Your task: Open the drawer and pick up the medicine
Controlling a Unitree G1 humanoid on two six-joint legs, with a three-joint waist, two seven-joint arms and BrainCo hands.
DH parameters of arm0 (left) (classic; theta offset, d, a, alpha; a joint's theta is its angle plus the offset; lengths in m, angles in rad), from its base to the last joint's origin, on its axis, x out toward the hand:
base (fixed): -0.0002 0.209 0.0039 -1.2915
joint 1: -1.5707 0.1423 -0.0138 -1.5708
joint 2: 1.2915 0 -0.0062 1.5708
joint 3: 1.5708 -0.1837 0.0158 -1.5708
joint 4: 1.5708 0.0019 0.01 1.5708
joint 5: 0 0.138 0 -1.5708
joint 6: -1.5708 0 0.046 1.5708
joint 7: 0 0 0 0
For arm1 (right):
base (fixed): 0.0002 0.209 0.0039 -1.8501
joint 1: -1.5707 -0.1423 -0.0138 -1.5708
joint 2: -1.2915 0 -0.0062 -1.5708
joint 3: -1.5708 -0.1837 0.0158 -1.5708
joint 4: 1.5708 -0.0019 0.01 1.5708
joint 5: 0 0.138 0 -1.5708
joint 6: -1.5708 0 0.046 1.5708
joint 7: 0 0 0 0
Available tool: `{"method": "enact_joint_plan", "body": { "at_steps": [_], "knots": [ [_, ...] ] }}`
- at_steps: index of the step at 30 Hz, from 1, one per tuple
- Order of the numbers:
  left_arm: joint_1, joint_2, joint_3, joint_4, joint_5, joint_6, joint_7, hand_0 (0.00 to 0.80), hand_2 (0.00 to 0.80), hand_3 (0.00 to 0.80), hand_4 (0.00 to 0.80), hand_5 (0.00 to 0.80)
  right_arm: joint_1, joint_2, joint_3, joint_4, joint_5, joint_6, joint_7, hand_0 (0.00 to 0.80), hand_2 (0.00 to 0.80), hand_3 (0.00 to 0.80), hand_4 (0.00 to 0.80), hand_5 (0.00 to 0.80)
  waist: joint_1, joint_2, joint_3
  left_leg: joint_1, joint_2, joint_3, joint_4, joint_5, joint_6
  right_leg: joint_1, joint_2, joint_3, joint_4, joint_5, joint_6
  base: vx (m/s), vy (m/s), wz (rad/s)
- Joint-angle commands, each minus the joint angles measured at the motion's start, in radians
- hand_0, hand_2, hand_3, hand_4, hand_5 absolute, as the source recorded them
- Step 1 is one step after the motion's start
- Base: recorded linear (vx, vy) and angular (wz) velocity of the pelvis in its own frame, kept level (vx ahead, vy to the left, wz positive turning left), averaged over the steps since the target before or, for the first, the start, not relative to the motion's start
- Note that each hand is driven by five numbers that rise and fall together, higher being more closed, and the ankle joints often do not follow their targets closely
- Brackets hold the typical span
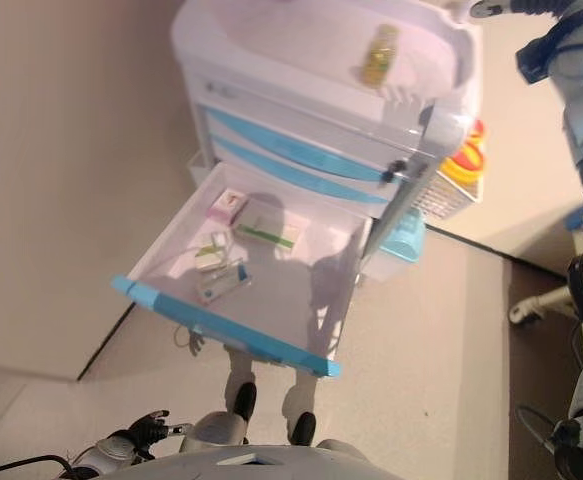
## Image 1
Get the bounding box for black cable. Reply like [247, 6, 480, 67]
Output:
[0, 452, 78, 480]

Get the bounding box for white wire basket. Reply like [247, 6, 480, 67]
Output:
[410, 171, 485, 222]

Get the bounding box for blue fronted cart drawer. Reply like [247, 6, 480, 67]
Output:
[208, 134, 391, 207]
[203, 107, 403, 184]
[110, 160, 375, 380]

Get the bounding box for bed caster wheel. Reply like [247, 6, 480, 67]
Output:
[508, 294, 548, 327]

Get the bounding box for black cart keys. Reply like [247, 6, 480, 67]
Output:
[379, 158, 409, 188]

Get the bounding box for waste bin with blue lid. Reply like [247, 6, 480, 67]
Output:
[360, 207, 428, 284]

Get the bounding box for yellow medicine bottle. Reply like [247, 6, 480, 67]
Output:
[353, 24, 404, 87]

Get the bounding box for grey robot torso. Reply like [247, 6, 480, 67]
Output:
[85, 442, 413, 480]

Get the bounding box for pink medicine box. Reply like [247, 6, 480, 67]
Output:
[206, 189, 249, 227]

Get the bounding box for long green white box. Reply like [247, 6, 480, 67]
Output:
[233, 222, 303, 252]

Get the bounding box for yellow sharps container red lid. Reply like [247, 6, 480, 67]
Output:
[440, 134, 487, 184]
[468, 118, 488, 147]

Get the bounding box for white hospital bed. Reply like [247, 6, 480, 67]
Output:
[508, 283, 583, 362]

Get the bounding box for blue white medicine box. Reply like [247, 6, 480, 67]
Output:
[194, 262, 253, 307]

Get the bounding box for white medical cart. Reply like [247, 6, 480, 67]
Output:
[170, 0, 485, 282]

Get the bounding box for silver right robot leg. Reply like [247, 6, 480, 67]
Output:
[287, 412, 363, 452]

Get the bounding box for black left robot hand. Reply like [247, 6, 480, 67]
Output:
[128, 409, 195, 444]

